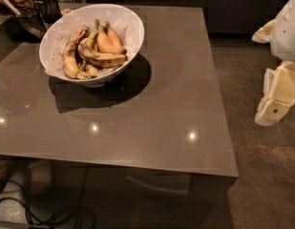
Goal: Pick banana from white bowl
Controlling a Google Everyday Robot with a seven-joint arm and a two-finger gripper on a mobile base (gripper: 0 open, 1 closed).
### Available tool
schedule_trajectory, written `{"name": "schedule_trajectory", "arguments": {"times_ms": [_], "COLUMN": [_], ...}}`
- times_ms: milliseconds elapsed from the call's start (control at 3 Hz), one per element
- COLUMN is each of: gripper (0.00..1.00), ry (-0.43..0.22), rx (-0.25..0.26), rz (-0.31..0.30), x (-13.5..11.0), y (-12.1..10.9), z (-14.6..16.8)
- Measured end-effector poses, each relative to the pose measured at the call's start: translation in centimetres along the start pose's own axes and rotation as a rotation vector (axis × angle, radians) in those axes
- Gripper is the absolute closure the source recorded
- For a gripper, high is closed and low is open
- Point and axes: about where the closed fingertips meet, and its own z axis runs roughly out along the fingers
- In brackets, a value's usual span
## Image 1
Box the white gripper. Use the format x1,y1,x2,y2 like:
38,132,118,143
251,0,295,126

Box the dark spotted banana front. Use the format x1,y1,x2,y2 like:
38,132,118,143
77,38,128,68

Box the yellow banana right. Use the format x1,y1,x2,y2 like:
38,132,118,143
105,21,121,47

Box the yellow banana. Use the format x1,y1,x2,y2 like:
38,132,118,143
105,21,121,47
96,26,127,54

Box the yellow banana middle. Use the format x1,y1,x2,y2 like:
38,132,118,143
96,26,127,54

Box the green-stemmed banana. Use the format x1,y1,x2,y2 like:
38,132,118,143
87,19,100,48

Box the white bowl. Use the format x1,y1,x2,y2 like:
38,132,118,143
38,3,145,88

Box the long spotted banana left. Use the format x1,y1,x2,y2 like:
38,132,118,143
62,26,90,78

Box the small bananas at bottom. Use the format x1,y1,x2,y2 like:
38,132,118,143
76,61,99,80

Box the black mesh pen cup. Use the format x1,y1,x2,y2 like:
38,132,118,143
35,0,62,24

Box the black mesh desk tray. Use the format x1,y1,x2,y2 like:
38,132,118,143
4,9,47,43

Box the black cable on floor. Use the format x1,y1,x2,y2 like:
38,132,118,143
0,162,97,229

